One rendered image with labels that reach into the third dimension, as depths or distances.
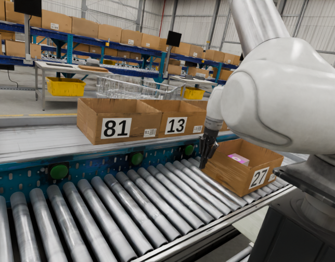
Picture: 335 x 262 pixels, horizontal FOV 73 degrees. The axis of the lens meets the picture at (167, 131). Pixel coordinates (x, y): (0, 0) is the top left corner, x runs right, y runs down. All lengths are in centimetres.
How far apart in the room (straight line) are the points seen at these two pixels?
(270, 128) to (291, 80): 8
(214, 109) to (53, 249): 84
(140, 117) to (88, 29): 472
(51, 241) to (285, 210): 70
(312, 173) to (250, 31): 34
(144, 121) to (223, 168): 50
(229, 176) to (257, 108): 92
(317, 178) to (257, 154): 105
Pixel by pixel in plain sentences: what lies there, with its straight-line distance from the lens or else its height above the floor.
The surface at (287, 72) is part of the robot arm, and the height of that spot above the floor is 138.
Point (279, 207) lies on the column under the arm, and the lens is 64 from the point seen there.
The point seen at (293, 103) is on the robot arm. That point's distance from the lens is 39.
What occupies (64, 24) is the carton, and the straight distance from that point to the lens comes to 568.
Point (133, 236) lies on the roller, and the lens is 90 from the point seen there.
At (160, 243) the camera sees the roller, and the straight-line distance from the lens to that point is 89.
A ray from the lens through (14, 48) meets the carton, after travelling 530.
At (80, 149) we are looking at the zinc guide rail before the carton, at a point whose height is 89.
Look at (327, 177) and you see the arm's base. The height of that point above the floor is 120.
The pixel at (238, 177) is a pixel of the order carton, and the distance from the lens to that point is 124.
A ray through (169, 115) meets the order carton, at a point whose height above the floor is 103.
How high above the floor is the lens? 138
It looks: 19 degrees down
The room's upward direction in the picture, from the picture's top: 11 degrees clockwise
